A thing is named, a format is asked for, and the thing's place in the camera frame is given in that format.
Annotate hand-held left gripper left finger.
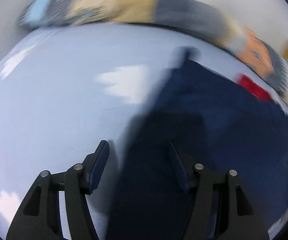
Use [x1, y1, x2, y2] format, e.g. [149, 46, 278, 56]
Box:
[6, 140, 110, 240]

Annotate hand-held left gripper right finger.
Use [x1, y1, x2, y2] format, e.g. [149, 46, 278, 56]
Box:
[168, 140, 269, 240]

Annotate navy jacket with red collar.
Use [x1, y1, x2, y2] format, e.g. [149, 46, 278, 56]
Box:
[108, 45, 288, 240]

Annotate light blue cloud bedsheet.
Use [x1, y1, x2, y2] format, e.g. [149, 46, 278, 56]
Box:
[0, 24, 288, 240]

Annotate rolled patchwork quilt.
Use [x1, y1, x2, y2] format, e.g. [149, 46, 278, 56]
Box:
[15, 0, 288, 113]

